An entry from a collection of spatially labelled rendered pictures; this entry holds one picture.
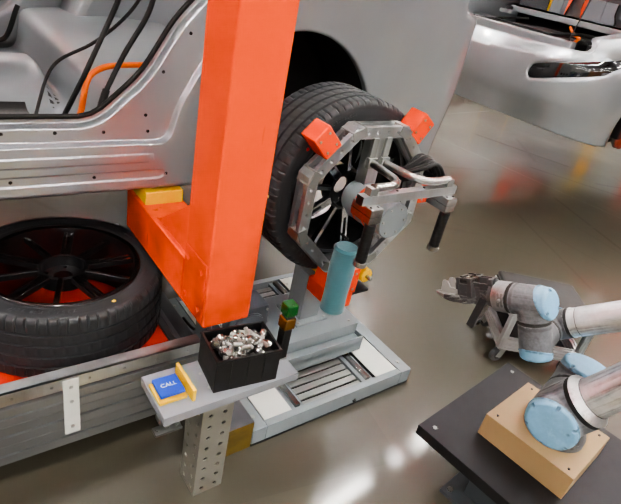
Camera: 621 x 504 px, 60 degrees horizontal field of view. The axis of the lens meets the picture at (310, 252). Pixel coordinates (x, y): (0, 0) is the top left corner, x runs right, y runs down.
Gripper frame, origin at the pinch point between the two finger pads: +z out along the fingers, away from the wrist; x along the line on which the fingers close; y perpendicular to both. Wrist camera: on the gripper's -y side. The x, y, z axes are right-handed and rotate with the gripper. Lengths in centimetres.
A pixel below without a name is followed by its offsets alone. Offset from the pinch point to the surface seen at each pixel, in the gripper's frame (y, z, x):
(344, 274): 7.9, 24.3, 19.0
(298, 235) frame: 22.9, 31.8, 30.8
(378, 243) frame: 12.6, 34.1, -9.3
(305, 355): -31, 58, 13
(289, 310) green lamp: 4, 18, 48
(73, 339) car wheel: 1, 63, 96
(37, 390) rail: -8, 56, 110
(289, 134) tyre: 55, 33, 29
